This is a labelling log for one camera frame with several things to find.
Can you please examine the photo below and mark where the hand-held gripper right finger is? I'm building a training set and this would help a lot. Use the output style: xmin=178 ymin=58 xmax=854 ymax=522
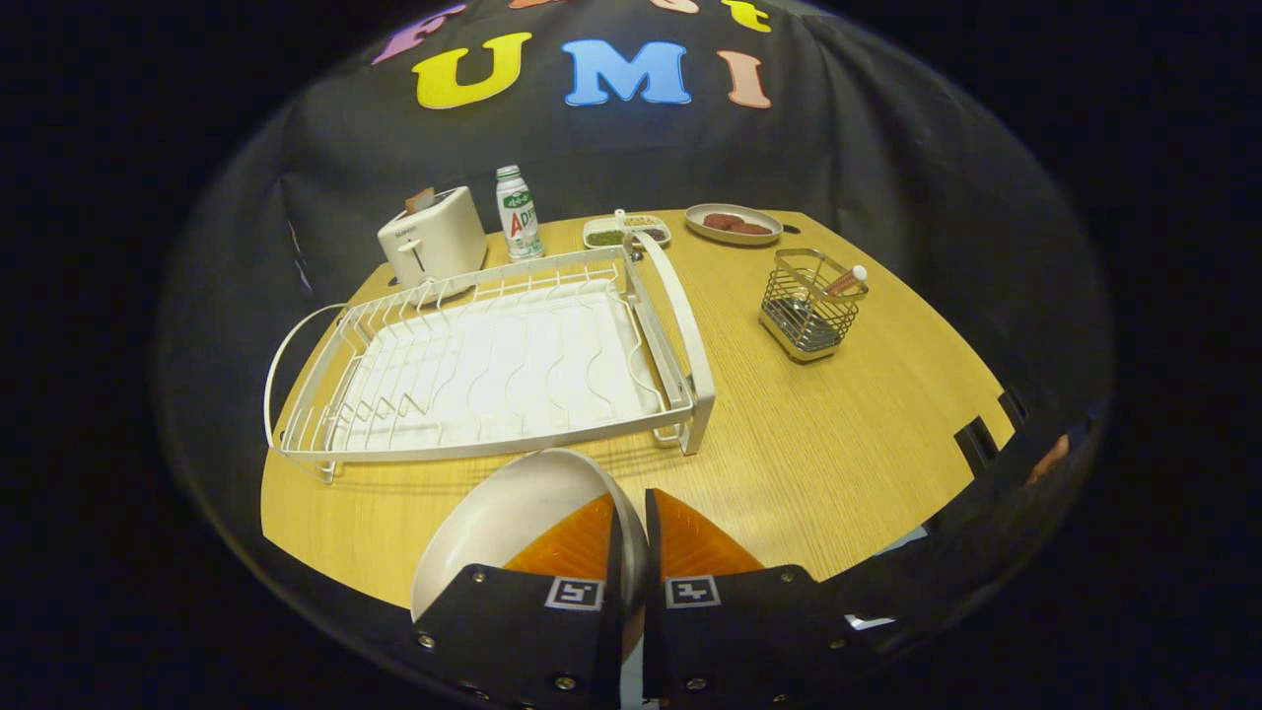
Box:
xmin=643 ymin=488 xmax=880 ymax=710

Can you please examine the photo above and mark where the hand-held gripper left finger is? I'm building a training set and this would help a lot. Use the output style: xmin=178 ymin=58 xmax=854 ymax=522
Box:
xmin=412 ymin=493 xmax=627 ymax=710

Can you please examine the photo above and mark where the beige round plate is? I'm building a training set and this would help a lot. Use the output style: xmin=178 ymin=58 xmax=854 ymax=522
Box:
xmin=410 ymin=449 xmax=652 ymax=662

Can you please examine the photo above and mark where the white wire dish rack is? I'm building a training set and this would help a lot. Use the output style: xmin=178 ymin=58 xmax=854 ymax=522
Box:
xmin=263 ymin=229 xmax=718 ymax=484

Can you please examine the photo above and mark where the metal wire basket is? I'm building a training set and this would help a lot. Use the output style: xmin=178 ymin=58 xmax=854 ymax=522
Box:
xmin=758 ymin=248 xmax=871 ymax=364

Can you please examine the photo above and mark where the spoon with red checkered handle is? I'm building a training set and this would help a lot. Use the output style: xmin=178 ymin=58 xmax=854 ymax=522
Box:
xmin=789 ymin=264 xmax=870 ymax=326

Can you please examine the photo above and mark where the white divided dish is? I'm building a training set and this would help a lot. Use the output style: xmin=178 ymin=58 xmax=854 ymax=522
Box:
xmin=583 ymin=209 xmax=673 ymax=249

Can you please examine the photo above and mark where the beige plate with meat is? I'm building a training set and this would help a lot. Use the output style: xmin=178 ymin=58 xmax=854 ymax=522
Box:
xmin=684 ymin=203 xmax=785 ymax=247

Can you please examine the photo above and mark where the white drip tray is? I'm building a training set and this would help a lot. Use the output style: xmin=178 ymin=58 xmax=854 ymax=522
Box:
xmin=330 ymin=279 xmax=664 ymax=453

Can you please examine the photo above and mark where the white bottle with green label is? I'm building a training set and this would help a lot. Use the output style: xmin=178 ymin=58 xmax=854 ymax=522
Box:
xmin=495 ymin=165 xmax=545 ymax=261

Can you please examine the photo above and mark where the white toaster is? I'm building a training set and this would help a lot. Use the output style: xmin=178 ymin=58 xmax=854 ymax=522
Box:
xmin=377 ymin=185 xmax=488 ymax=302

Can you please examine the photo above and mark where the black backdrop cloth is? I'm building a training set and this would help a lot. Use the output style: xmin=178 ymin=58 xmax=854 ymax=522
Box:
xmin=158 ymin=0 xmax=1115 ymax=494

